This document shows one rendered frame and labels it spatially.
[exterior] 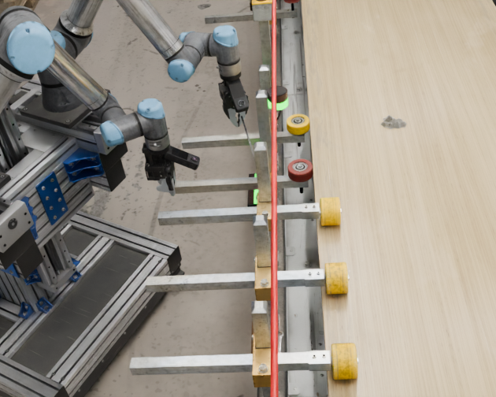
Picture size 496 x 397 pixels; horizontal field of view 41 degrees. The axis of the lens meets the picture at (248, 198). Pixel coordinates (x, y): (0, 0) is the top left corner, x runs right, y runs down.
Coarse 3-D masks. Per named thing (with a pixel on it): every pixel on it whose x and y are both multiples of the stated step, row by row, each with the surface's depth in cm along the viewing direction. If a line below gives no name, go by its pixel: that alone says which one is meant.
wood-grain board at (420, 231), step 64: (320, 0) 295; (384, 0) 289; (448, 0) 284; (320, 64) 255; (384, 64) 251; (448, 64) 247; (320, 128) 225; (384, 128) 221; (448, 128) 218; (320, 192) 201; (384, 192) 198; (448, 192) 195; (320, 256) 181; (384, 256) 179; (448, 256) 177; (384, 320) 164; (448, 320) 162; (384, 384) 150; (448, 384) 149
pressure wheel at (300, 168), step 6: (294, 162) 211; (300, 162) 212; (306, 162) 211; (288, 168) 210; (294, 168) 210; (300, 168) 209; (306, 168) 209; (312, 168) 209; (288, 174) 211; (294, 174) 208; (300, 174) 207; (306, 174) 207; (312, 174) 210; (294, 180) 209; (300, 180) 209; (306, 180) 209; (300, 192) 217
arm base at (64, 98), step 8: (48, 88) 218; (56, 88) 218; (64, 88) 219; (48, 96) 220; (56, 96) 219; (64, 96) 220; (72, 96) 221; (48, 104) 221; (56, 104) 220; (64, 104) 222; (72, 104) 222; (80, 104) 224; (56, 112) 222
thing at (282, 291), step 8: (280, 0) 351; (280, 8) 341; (280, 24) 325; (280, 32) 319; (280, 40) 313; (280, 48) 307; (280, 56) 302; (280, 64) 297; (280, 72) 291; (280, 80) 287; (280, 120) 265; (280, 128) 260; (280, 144) 253; (280, 152) 249; (280, 160) 246; (280, 168) 242; (280, 192) 233; (280, 200) 229; (280, 224) 221; (280, 232) 218; (280, 240) 215; (280, 248) 213; (280, 256) 210; (280, 264) 208; (280, 288) 200; (280, 296) 198; (280, 304) 196; (280, 312) 194; (280, 320) 191; (280, 328) 189; (280, 352) 183; (280, 376) 178; (280, 384) 176; (280, 392) 174
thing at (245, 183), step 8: (280, 176) 214; (288, 176) 214; (176, 184) 216; (184, 184) 216; (192, 184) 215; (200, 184) 215; (208, 184) 215; (216, 184) 214; (224, 184) 214; (232, 184) 214; (240, 184) 214; (248, 184) 214; (256, 184) 214; (280, 184) 213; (288, 184) 213; (296, 184) 213; (304, 184) 213; (176, 192) 217; (184, 192) 217; (192, 192) 217; (200, 192) 217
